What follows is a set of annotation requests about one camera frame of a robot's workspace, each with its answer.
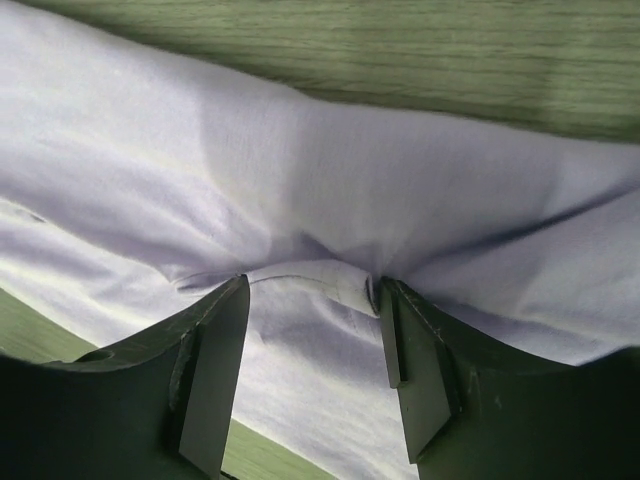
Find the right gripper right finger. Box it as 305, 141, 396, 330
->
378, 278, 639, 479

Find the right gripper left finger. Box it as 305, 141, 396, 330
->
1, 275, 250, 479

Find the lavender t-shirt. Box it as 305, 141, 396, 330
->
1, 1, 639, 479

